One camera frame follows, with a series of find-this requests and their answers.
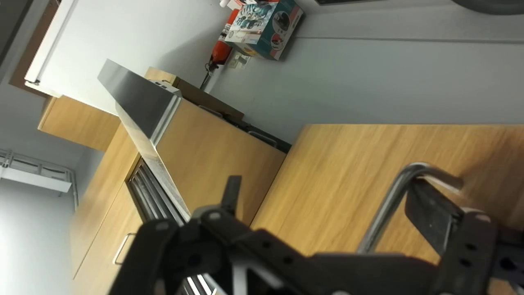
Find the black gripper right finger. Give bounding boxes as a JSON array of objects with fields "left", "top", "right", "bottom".
[{"left": 404, "top": 177, "right": 477, "bottom": 259}]

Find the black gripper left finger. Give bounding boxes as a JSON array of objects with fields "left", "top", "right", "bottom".
[{"left": 219, "top": 174, "right": 243, "bottom": 218}]

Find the wooden cabinet door with handle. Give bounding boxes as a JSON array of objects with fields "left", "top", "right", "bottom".
[{"left": 248, "top": 123, "right": 524, "bottom": 295}]

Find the wooden kitchen top cabinet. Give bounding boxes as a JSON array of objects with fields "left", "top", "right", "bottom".
[{"left": 143, "top": 66, "right": 291, "bottom": 226}]

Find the wooden cabinet panel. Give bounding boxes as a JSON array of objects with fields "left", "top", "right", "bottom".
[{"left": 35, "top": 95, "right": 122, "bottom": 153}]

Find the stainless steel appliance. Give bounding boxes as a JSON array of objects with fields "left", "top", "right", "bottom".
[{"left": 96, "top": 57, "right": 192, "bottom": 220}]

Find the orange cup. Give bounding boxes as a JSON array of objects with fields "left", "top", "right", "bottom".
[{"left": 209, "top": 38, "right": 232, "bottom": 71}]

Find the blue toy food box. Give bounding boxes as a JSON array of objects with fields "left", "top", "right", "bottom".
[{"left": 222, "top": 0, "right": 305, "bottom": 62}]

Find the dark round object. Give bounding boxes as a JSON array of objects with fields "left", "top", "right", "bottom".
[{"left": 450, "top": 0, "right": 524, "bottom": 17}]

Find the wooden cabinet with bar handle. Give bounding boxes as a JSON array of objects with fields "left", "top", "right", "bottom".
[{"left": 68, "top": 123, "right": 189, "bottom": 295}]

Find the white wall shelf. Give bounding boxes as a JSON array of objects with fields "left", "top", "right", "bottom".
[{"left": 0, "top": 149, "right": 78, "bottom": 195}]

